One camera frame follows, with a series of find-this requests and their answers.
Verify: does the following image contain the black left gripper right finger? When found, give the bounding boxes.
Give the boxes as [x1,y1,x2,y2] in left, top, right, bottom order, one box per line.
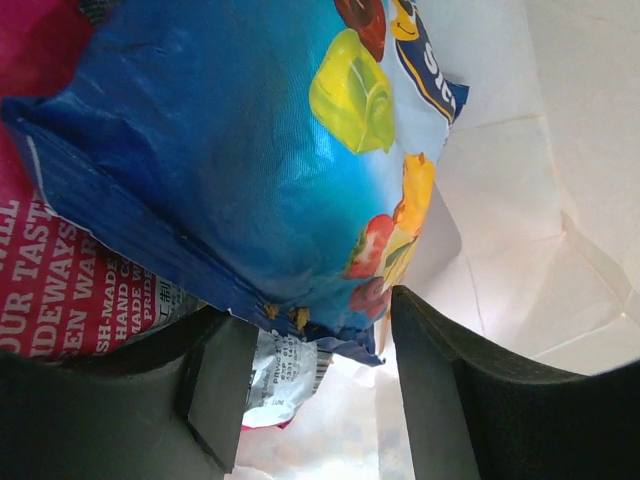
[391,286,639,479]

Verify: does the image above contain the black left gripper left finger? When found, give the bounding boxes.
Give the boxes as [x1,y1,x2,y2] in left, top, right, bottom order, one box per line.
[1,307,258,479]

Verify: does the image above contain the pink snack packet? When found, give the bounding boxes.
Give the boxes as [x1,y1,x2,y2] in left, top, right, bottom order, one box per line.
[1,1,330,429]

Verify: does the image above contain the blue checkered paper bag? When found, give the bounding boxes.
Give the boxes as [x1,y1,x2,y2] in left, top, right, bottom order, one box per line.
[233,1,639,479]

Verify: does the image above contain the blue gummy candy bag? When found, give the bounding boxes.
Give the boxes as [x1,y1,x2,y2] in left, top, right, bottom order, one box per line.
[1,1,468,366]

